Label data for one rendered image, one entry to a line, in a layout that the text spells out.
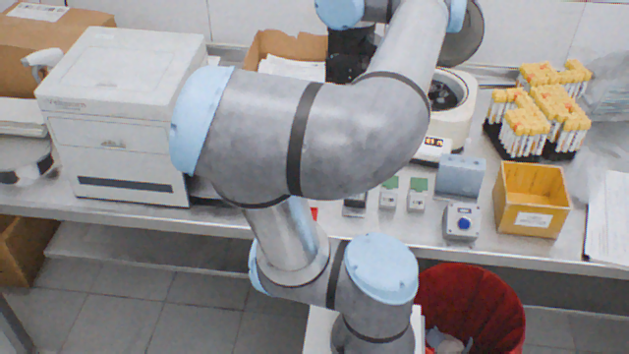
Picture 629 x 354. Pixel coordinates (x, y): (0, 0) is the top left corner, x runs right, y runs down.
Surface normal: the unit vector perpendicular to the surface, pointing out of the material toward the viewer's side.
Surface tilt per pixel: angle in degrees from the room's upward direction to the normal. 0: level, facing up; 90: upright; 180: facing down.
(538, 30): 90
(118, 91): 0
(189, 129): 58
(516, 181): 90
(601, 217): 0
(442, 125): 90
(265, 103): 24
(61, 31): 3
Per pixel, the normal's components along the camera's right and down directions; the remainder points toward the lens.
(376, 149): 0.49, 0.23
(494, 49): -0.13, 0.68
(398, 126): 0.60, -0.09
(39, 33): 0.01, -0.70
